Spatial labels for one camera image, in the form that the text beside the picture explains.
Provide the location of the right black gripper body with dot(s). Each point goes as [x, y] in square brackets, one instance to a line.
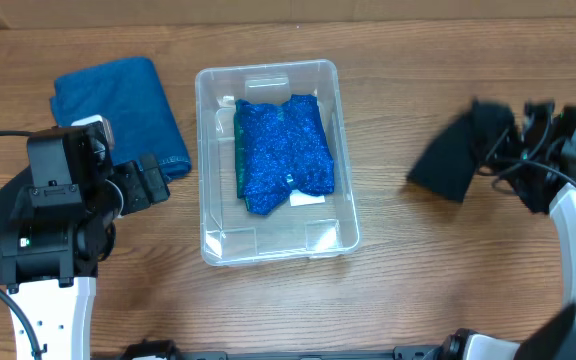
[527, 148]

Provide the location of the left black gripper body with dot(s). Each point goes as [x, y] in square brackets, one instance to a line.
[136, 196]

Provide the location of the long black garment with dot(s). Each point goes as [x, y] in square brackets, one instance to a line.
[484, 140]

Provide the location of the blue denim jeans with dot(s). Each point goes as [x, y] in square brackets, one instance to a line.
[128, 93]

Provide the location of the blue sequin fabric garment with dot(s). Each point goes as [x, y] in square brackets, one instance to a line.
[280, 149]

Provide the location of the small black garment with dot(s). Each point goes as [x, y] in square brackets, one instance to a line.
[9, 193]

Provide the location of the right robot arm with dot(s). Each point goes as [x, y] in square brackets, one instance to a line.
[557, 338]

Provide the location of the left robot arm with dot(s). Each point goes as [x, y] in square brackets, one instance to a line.
[61, 228]

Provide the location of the clear plastic storage container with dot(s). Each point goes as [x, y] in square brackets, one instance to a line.
[232, 236]

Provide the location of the white label sticker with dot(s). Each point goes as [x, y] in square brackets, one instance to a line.
[298, 198]

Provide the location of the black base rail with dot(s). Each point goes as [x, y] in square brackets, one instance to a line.
[167, 350]

